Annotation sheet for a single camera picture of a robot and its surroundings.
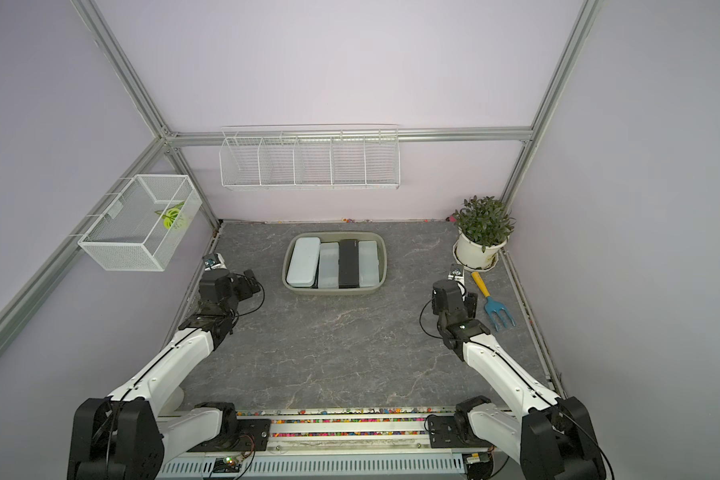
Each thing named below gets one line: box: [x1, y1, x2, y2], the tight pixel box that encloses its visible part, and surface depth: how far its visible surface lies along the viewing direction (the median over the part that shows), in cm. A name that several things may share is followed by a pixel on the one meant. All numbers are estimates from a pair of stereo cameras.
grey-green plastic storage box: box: [282, 231, 388, 296], surface depth 104 cm
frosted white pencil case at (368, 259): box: [358, 240, 380, 287], surface depth 105 cm
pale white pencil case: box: [286, 237, 321, 287], surface depth 104 cm
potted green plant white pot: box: [446, 196, 516, 271], surface depth 98 cm
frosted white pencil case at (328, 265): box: [318, 242, 339, 289], surface depth 104 cm
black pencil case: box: [338, 239, 360, 289], surface depth 104 cm
